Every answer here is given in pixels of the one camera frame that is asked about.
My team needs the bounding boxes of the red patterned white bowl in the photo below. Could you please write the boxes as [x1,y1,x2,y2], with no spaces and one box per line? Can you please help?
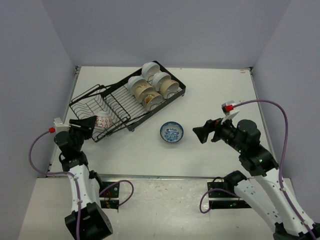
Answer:
[95,111,113,129]

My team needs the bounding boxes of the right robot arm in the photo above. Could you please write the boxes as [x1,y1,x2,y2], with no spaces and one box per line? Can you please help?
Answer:
[192,118,320,240]

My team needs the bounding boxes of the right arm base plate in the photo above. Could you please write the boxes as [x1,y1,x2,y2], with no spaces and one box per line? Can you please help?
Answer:
[207,181,251,210]

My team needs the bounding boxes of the pale blue bowl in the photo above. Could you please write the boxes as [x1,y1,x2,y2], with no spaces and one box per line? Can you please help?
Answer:
[141,61,160,80]
[127,75,147,95]
[152,71,171,92]

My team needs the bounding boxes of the blue floral white bowl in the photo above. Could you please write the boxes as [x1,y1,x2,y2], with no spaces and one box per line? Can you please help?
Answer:
[159,121,184,144]

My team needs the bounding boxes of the pale blue bowl rear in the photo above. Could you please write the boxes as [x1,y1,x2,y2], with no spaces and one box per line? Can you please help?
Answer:
[141,61,160,80]

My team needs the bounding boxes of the black wire dish rack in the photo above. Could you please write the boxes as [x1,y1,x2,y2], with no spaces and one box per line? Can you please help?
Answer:
[69,60,186,143]

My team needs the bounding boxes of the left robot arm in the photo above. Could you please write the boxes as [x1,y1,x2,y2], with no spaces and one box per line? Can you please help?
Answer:
[53,115,113,240]

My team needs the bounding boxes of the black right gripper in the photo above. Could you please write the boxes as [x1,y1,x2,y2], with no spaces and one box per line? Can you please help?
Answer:
[192,112,245,153]

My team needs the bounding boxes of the plain beige bowl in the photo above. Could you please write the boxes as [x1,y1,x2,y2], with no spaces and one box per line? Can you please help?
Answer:
[159,79,179,99]

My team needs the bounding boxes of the beige bowl brown motif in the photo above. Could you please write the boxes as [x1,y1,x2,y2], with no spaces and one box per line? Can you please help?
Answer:
[134,83,155,103]

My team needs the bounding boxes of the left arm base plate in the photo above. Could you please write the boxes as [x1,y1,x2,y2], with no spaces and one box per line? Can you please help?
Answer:
[99,181,120,210]

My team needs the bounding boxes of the beige bowl colourful flower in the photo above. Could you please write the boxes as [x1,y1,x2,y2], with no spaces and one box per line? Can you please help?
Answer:
[142,91,163,111]

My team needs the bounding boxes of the pale blue bowl right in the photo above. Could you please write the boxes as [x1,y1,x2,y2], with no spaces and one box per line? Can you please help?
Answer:
[152,71,171,92]

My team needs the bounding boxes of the pale blue bowl left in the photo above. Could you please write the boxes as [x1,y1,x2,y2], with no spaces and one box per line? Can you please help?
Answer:
[127,75,147,95]

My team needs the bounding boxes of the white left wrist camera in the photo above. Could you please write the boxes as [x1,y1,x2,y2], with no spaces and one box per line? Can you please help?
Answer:
[53,117,70,134]

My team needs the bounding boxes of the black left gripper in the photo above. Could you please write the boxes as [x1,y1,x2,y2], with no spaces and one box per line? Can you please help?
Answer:
[66,116,97,152]

